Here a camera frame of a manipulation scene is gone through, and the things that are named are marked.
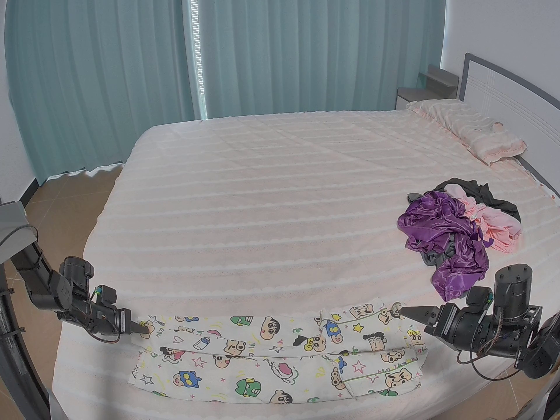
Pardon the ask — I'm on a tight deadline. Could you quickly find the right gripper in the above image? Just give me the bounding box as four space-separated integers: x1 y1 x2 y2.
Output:
426 304 499 353

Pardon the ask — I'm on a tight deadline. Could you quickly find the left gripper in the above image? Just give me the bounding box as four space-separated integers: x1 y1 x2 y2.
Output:
90 307 132 336

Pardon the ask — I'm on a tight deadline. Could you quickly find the white printed pyjama top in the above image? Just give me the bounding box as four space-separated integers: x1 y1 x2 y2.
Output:
128 298 428 406

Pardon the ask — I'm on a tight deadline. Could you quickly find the pile of clothes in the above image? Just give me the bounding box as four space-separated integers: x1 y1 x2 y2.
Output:
397 178 522 302

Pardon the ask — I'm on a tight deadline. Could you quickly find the bed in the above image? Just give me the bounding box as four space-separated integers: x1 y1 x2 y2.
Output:
52 52 560 420

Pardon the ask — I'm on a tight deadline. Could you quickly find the pale pink pillow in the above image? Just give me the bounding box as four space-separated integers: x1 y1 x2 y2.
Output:
405 99 529 166

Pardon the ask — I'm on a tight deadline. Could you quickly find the grey bedside table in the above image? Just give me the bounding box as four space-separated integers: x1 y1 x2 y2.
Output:
397 64 459 106

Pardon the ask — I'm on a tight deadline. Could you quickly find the blue-green curtain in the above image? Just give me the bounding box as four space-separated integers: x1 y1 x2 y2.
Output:
197 0 447 119
4 0 197 187

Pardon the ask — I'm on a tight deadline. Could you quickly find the black cable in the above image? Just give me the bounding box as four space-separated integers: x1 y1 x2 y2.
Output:
85 330 122 345
0 225 39 247
456 347 526 382

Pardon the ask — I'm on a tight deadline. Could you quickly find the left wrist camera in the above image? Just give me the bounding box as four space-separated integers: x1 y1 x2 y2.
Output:
95 285 117 309

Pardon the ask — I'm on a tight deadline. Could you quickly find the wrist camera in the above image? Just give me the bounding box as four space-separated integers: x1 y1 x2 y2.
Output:
95 285 117 309
466 286 493 318

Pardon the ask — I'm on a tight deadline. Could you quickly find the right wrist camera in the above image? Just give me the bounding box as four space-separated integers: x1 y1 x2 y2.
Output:
466 286 493 318

